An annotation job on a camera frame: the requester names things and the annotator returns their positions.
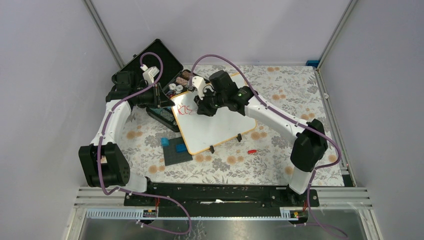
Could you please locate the yellow framed whiteboard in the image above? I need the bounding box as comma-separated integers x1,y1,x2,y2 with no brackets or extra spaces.
171,90,257,155

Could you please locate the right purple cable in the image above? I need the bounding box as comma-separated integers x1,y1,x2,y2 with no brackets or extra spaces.
189,54,349,239

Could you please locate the light blue building brick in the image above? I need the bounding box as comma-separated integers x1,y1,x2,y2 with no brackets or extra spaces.
160,137,170,147

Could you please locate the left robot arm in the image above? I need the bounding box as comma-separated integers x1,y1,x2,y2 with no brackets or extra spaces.
78,65,174,206

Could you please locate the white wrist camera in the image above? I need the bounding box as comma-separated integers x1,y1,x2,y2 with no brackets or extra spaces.
189,76,207,100
140,64,160,86

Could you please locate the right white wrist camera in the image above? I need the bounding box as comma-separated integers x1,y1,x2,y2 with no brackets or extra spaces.
189,76,207,100

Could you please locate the floral table mat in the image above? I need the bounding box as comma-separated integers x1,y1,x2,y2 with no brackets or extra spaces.
119,65,331,185

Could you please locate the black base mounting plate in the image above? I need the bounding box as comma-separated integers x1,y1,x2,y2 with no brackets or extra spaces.
124,182,320,218

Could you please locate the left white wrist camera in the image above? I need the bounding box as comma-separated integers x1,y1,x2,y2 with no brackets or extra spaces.
140,64,160,86

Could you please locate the dark blue building brick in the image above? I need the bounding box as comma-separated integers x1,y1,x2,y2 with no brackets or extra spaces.
175,143,188,153

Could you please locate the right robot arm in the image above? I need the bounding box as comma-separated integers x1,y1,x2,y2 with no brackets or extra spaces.
191,70,328,206

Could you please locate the purple cable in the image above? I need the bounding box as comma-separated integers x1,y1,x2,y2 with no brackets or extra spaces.
96,52,193,236
189,54,349,239

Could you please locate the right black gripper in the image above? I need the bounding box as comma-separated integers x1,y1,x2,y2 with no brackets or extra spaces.
194,87,227,117

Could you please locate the blue corner bracket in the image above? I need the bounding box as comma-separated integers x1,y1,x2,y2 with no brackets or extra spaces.
305,60,320,68

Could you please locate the dark grey building baseplate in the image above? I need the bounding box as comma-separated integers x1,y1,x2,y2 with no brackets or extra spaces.
160,137,193,166

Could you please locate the black poker chip case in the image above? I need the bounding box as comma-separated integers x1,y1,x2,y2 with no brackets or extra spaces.
107,39,191,133

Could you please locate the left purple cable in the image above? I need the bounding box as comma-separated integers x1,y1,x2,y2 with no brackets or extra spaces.
96,52,193,236

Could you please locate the white poker chip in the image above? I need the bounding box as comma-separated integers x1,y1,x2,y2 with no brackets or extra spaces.
168,83,177,91

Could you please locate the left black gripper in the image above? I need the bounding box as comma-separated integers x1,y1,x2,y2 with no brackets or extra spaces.
132,82,175,109

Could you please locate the black whiteboard foot clip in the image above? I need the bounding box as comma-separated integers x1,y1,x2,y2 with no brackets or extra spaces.
236,133,242,143

